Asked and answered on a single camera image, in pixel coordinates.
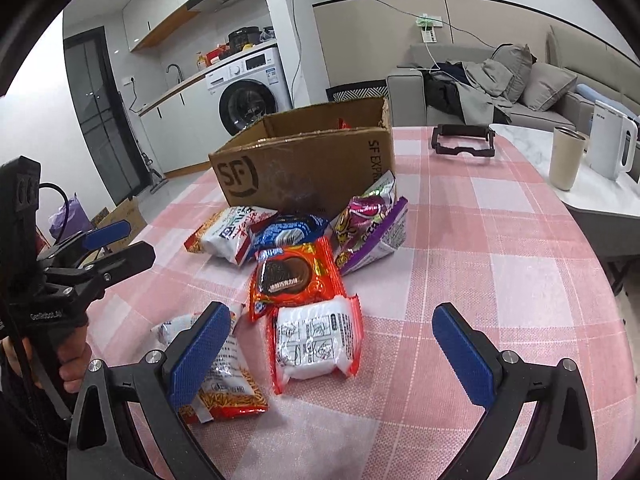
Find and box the light blue pillow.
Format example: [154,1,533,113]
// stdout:
[576,84,639,122]

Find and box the orange noodle snack bag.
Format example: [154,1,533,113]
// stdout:
[183,206,278,266]

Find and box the white electric kettle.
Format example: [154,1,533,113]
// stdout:
[586,100,638,181]

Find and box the grey cushion left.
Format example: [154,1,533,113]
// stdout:
[491,44,537,103]

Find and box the white washing machine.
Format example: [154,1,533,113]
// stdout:
[205,44,292,136]

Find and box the pink plaid tablecloth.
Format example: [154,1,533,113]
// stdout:
[84,124,632,480]

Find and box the blue oreo cookie pack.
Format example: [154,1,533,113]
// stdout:
[248,214,329,257]

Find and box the beige tumbler cup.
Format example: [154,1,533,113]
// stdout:
[549,127,587,191]

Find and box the kitchen faucet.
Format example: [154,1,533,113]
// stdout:
[166,63,184,84]

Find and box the black plastic frame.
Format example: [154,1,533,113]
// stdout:
[431,125,496,158]

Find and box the red cookie snack pack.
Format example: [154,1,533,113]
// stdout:
[248,236,346,322]

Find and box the white kitchen counter cabinet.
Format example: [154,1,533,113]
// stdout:
[140,39,278,174]

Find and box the dark clothes pile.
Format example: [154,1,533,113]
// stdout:
[420,60,512,126]

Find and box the person's left hand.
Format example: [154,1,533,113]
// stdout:
[0,320,94,395]

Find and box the white marble coffee table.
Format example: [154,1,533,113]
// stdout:
[489,122,640,261]

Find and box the black glass door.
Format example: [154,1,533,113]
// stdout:
[63,27,151,205]

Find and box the grey cushion right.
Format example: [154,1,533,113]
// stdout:
[520,62,577,112]

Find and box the black rice cooker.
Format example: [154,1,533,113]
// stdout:
[228,26,262,54]

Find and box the white red snack pack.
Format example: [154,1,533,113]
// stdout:
[267,296,364,394]

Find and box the purple candy bag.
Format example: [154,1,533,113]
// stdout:
[331,170,409,275]

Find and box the orange noodle bag near gripper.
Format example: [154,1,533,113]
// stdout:
[179,304,268,425]

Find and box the grey sofa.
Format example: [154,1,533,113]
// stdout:
[386,25,639,132]

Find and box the brown cardboard box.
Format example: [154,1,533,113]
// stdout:
[209,98,395,220]

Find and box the white wall socket charger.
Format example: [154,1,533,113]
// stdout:
[416,14,444,44]

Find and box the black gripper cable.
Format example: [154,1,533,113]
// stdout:
[37,181,72,246]

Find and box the grey cushion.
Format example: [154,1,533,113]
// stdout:
[520,62,577,112]
[491,44,537,103]

